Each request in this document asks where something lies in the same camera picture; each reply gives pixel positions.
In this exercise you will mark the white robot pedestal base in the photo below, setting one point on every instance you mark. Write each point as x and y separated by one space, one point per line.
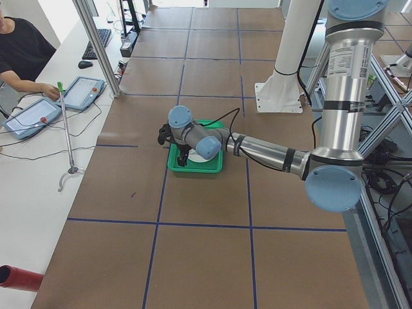
280 93

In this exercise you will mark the black computer mouse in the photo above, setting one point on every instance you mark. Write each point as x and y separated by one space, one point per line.
83 64

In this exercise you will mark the red cylinder tube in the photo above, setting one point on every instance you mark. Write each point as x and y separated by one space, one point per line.
20 279

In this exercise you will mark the aluminium frame post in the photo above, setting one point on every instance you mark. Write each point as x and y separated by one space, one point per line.
87 20

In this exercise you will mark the far blue teach pendant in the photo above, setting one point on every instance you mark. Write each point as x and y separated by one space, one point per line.
82 92

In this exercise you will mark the green plastic tray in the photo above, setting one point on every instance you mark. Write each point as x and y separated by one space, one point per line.
206 167

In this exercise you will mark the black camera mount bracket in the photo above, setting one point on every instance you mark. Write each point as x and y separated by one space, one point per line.
165 134

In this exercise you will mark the blue teach pendant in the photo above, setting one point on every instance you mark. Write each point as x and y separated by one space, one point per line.
32 119
82 92

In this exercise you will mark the black power strip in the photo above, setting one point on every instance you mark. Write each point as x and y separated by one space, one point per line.
128 44

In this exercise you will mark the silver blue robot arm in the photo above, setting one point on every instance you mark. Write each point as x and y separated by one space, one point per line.
332 170

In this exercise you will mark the white round plate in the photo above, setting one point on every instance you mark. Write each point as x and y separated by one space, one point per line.
196 158

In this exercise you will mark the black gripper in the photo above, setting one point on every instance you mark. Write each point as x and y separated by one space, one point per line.
183 150

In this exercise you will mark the near blue teach pendant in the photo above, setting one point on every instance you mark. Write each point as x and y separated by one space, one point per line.
32 119

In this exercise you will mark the person in black shirt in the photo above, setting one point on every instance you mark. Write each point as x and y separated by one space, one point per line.
24 54

